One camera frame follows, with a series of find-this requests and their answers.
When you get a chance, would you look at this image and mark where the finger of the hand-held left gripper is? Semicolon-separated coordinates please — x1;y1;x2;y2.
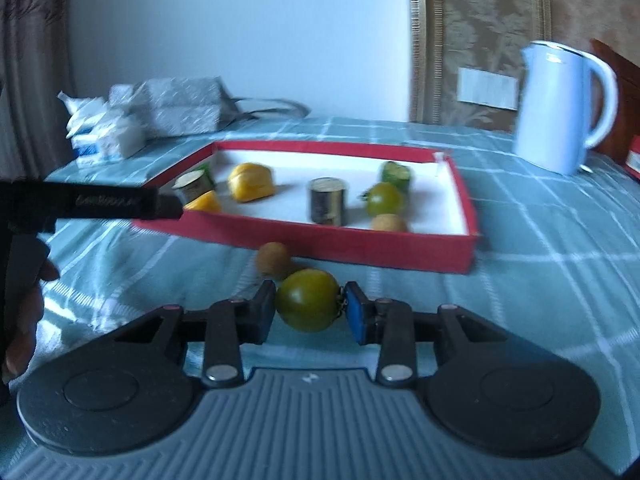
158;187;184;221

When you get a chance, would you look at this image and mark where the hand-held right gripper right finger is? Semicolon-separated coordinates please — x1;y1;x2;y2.
343;281;507;388

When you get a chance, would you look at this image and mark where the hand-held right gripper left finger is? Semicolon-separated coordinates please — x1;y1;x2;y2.
112;280;276;388

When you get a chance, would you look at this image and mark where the yellow lemon piece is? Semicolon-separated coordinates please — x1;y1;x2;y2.
184;191;222;212

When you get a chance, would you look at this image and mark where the green tomato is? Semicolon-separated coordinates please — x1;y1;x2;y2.
364;182;406;217
275;269;341;333

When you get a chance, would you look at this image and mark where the red shallow cardboard box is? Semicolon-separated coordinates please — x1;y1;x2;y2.
132;141;481;275

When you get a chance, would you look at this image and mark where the person's left hand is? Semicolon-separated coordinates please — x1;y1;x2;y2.
1;259;61;382

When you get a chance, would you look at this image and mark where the small metal can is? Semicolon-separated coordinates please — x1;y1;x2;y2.
306;177;349;227
172;170;217;206

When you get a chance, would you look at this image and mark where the brown kiwi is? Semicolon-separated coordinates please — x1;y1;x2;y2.
256;241;293;281
370;214;408;233

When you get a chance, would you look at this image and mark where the white tissue pack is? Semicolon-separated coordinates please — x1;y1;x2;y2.
57;91;146;166

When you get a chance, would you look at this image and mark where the yellow bell pepper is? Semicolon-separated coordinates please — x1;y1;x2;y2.
228;162;276;203

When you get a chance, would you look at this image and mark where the grey patterned gift bag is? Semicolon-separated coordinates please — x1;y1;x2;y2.
109;76;311;138

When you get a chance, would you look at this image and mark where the green cucumber piece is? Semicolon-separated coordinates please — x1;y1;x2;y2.
381;161;413;193

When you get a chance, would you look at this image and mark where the brown curtain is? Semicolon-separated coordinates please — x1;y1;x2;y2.
0;0;76;181

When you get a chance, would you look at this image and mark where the green checked tablecloth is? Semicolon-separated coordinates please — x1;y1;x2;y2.
0;116;640;480

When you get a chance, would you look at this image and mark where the light blue electric kettle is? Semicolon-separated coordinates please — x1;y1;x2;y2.
514;40;620;176

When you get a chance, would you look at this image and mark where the red labelled cardboard box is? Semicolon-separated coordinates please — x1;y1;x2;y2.
625;135;640;181

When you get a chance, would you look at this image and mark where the brown wooden headboard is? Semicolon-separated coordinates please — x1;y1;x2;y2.
590;38;640;171

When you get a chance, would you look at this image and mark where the white wall switch panel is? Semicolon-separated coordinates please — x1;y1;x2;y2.
457;66;518;110

